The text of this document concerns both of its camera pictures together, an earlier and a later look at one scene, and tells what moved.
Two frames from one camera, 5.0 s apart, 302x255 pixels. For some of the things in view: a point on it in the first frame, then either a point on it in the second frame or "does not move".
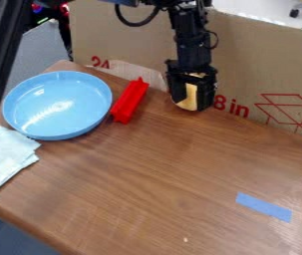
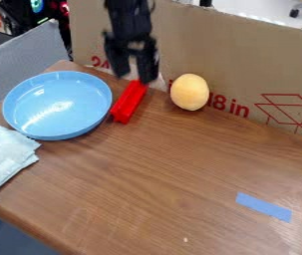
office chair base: (293, 13) does not move
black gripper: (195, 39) → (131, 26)
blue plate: (58, 105) does not move
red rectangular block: (130, 100) does not move
